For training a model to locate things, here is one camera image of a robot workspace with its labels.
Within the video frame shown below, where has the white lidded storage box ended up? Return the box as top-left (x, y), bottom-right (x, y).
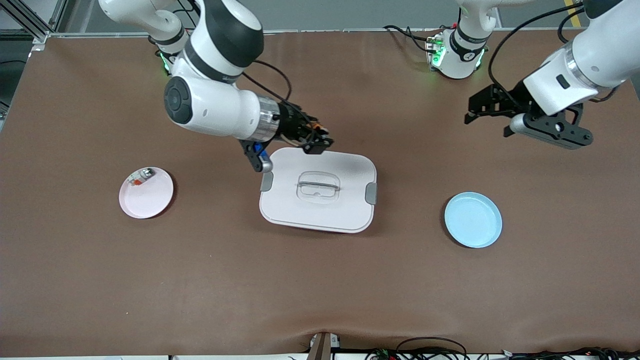
top-left (258, 146), bottom-right (379, 234)

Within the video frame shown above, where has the light blue round plate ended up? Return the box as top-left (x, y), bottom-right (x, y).
top-left (444, 191), bottom-right (503, 249)

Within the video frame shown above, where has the brown table mat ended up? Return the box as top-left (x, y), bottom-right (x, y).
top-left (0, 29), bottom-right (640, 357)

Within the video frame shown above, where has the pink round plate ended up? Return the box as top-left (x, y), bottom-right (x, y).
top-left (118, 166), bottom-right (175, 220)

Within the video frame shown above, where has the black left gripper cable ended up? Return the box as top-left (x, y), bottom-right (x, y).
top-left (487, 2), bottom-right (586, 101)

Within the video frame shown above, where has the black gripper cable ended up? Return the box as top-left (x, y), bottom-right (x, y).
top-left (487, 2), bottom-right (586, 101)
top-left (241, 60), bottom-right (293, 108)

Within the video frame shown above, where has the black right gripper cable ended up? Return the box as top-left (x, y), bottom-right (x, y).
top-left (241, 60), bottom-right (293, 108)

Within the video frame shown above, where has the black left arm base cable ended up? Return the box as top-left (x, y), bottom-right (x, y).
top-left (384, 25), bottom-right (436, 53)

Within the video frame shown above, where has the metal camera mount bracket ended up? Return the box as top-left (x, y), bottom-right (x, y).
top-left (306, 331), bottom-right (342, 360)

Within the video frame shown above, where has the black cable bundle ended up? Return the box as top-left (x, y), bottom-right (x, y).
top-left (365, 336), bottom-right (640, 360)

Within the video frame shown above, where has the aluminium frame profile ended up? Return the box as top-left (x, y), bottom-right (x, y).
top-left (0, 0), bottom-right (68, 43)

